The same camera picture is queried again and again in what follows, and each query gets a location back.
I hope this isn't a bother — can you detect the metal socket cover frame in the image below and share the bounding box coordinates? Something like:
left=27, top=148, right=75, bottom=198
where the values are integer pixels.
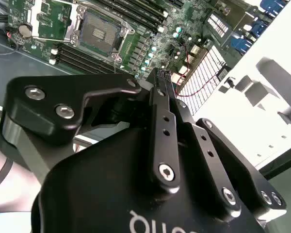
left=28, top=0, right=79, bottom=42

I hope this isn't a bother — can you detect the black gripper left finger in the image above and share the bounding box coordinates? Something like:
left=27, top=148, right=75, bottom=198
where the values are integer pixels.
left=3, top=67, right=182, bottom=194

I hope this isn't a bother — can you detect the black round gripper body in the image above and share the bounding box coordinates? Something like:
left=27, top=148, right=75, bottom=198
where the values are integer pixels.
left=31, top=127, right=266, bottom=233

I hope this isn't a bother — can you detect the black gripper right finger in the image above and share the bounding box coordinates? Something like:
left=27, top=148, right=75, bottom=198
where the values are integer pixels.
left=160, top=71, right=288, bottom=220

